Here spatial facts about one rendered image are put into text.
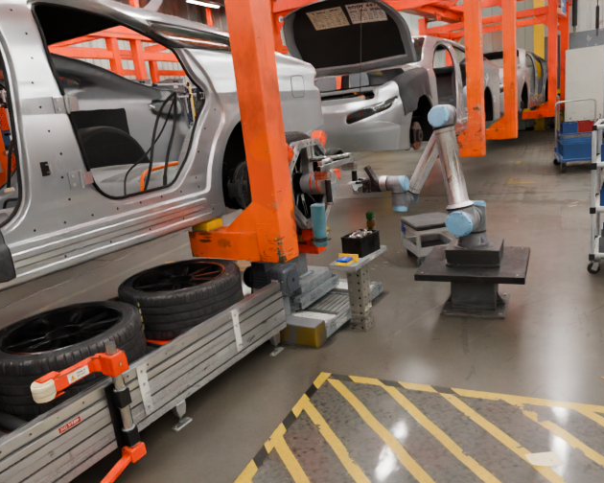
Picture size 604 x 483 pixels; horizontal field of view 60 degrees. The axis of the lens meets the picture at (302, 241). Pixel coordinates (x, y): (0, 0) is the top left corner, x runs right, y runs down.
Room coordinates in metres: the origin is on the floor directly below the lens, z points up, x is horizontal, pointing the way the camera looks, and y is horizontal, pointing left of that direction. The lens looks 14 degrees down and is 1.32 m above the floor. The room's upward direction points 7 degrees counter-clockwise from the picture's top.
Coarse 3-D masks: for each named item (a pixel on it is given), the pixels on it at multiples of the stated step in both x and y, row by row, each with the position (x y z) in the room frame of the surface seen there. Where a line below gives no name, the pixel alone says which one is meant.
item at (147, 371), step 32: (224, 320) 2.40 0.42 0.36; (160, 352) 2.06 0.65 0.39; (192, 352) 2.22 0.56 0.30; (96, 384) 1.83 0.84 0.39; (128, 384) 1.91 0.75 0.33; (64, 416) 1.68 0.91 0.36; (96, 416) 1.77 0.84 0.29; (0, 448) 1.49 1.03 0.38; (32, 448) 1.57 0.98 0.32; (0, 480) 1.47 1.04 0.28
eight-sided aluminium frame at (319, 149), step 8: (296, 144) 3.21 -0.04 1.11; (304, 144) 3.26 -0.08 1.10; (312, 144) 3.33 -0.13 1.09; (320, 144) 3.42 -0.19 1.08; (296, 152) 3.18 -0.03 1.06; (320, 152) 3.44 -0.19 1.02; (296, 208) 3.12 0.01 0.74; (328, 208) 3.43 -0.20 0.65; (296, 216) 3.12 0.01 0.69; (304, 224) 3.18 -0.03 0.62; (312, 224) 3.25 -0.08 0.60
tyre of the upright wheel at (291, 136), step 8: (288, 136) 3.27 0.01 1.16; (296, 136) 3.35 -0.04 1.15; (304, 136) 3.42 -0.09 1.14; (248, 176) 3.18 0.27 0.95; (248, 184) 3.17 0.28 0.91; (248, 192) 3.18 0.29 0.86; (248, 200) 3.18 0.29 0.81; (320, 200) 3.52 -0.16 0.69; (296, 224) 3.25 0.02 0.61; (296, 232) 3.25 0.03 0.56
